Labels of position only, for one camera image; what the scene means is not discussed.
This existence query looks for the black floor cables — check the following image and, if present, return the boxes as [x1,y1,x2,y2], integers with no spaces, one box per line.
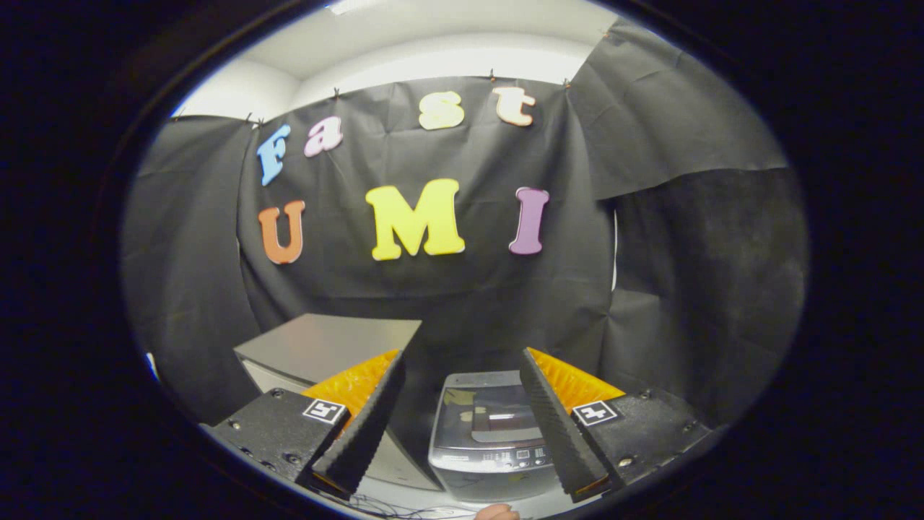
[346,487,477,520]

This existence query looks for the grey washing machine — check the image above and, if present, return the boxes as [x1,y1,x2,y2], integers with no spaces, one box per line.
[427,370,571,504]

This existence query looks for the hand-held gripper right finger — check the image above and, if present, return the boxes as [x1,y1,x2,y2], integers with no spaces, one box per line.
[518,347,723,503]

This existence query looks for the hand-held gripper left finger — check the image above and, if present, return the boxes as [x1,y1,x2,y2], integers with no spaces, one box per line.
[202,349,406,499]

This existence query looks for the grey cabinet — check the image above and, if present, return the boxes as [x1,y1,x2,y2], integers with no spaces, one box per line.
[233,313,443,492]

